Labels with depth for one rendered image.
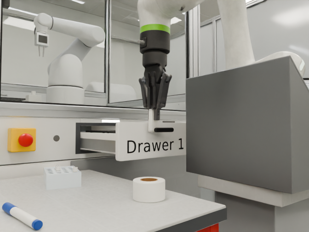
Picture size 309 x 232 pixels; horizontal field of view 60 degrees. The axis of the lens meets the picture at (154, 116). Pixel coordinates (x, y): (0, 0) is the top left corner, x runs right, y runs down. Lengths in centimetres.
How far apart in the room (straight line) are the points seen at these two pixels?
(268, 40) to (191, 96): 173
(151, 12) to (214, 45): 213
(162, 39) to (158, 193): 44
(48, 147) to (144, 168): 42
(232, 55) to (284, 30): 147
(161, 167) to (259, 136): 61
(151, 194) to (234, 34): 73
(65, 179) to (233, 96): 50
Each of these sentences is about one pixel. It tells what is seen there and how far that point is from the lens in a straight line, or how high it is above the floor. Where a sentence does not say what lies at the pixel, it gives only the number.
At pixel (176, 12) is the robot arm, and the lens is 78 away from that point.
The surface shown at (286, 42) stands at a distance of 250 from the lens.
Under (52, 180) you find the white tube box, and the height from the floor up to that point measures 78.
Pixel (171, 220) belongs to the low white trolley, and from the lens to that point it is 48.
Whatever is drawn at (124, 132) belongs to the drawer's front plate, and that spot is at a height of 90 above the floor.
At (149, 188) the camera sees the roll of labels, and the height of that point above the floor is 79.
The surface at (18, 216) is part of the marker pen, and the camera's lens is 51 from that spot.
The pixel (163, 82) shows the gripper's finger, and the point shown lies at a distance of 77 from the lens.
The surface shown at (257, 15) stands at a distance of 271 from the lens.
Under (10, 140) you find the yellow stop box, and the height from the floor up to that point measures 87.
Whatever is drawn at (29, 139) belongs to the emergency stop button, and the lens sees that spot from 87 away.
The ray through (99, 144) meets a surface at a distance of 89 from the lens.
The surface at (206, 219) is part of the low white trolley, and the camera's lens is 53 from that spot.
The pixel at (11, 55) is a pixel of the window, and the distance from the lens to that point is 98.
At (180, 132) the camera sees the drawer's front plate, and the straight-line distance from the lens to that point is 91.
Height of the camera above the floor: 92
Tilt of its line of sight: 2 degrees up
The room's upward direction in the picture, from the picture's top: straight up
